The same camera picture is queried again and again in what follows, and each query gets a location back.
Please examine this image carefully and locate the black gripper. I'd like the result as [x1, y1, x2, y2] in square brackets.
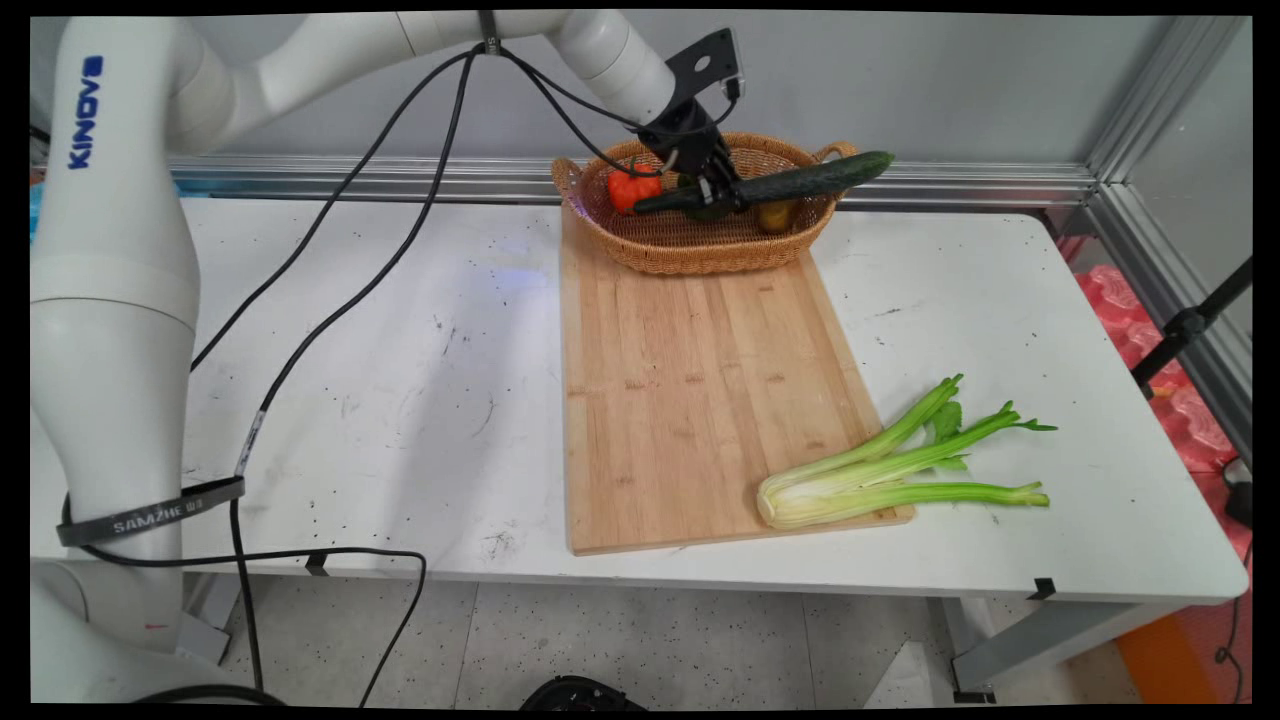
[637, 98, 747, 214]

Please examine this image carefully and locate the long dark green cucumber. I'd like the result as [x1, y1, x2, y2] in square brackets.
[633, 151, 895, 216]

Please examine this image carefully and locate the green bell pepper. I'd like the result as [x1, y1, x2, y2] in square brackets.
[678, 176, 731, 223]

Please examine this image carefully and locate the woven wicker basket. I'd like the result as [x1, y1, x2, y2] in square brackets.
[552, 133, 861, 277]

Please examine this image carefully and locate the red orange bell pepper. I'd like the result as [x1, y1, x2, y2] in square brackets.
[607, 160, 664, 217]

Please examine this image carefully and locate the wooden cutting board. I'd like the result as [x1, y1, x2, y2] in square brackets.
[560, 205, 917, 557]

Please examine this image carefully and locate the celery bunch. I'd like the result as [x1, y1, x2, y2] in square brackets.
[756, 374, 1059, 531]

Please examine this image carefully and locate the black tripod leg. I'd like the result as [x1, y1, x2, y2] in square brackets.
[1131, 257, 1253, 399]

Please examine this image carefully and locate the red foam floor mat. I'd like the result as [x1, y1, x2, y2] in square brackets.
[1072, 264, 1253, 561]

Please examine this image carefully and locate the black round floor object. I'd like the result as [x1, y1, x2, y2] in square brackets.
[520, 676, 646, 711]

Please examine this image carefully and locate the grey table leg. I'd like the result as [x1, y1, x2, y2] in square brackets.
[940, 596, 1186, 705]

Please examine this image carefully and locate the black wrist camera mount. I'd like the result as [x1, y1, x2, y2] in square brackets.
[664, 27, 747, 113]

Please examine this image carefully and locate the aluminium frame rail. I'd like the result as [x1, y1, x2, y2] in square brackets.
[165, 152, 1099, 211]

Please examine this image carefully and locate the thin black cable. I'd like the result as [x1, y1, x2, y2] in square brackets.
[62, 45, 741, 707]

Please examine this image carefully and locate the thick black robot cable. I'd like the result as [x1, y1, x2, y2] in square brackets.
[228, 12, 691, 695]

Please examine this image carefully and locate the aluminium corner frame post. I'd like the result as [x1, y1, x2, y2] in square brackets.
[1085, 16, 1253, 466]

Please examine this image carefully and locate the black velcro cable strap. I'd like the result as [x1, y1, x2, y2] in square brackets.
[56, 476, 247, 548]

